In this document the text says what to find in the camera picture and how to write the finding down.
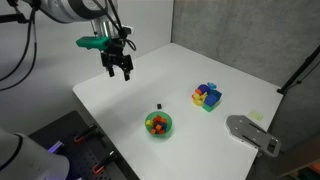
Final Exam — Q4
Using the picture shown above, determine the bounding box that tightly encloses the black tripod stand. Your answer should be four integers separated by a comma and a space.
276, 44, 320, 95

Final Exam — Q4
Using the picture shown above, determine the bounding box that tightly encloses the long black cable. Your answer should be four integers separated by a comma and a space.
0, 33, 38, 92
0, 6, 37, 83

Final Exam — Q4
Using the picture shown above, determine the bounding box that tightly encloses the black pegboard base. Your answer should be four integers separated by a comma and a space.
28, 110, 141, 180

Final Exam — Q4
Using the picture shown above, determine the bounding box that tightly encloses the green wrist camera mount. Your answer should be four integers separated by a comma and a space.
75, 35, 113, 51

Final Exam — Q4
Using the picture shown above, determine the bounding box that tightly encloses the yellow toy piece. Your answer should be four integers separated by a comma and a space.
191, 92, 208, 107

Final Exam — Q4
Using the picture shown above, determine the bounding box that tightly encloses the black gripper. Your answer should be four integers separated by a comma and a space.
100, 39, 135, 82

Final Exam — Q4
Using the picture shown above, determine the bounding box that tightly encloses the purple glowing device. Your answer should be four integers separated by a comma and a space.
47, 140, 65, 155

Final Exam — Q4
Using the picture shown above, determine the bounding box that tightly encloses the black mounting rod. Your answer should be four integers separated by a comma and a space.
0, 0, 31, 25

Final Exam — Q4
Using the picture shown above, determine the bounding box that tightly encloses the yellow sticky note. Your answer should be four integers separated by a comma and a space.
248, 110, 265, 122

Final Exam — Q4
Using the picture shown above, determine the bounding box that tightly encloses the blue toy box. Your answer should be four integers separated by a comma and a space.
203, 89, 223, 107

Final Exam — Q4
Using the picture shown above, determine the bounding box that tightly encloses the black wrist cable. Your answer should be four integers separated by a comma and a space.
105, 0, 137, 52

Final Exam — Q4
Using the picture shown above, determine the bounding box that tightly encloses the purple toy ball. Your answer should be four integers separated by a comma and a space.
197, 83, 211, 96

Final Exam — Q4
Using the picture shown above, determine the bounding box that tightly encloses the green plastic bowl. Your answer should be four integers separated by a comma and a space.
144, 111, 174, 138

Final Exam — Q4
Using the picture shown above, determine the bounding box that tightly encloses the black clamp orange handle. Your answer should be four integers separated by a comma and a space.
92, 150, 119, 175
73, 123, 99, 144

